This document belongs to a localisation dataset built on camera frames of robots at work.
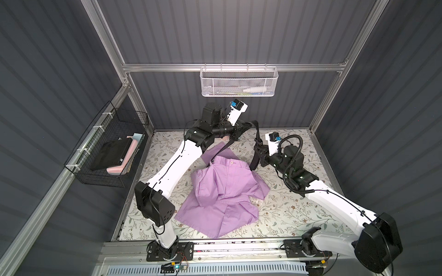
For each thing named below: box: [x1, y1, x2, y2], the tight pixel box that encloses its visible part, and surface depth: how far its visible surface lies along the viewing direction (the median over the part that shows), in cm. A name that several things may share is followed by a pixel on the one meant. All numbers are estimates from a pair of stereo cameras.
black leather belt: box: [208, 120, 264, 171], surface depth 74 cm
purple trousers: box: [174, 142, 272, 239], surface depth 84 cm
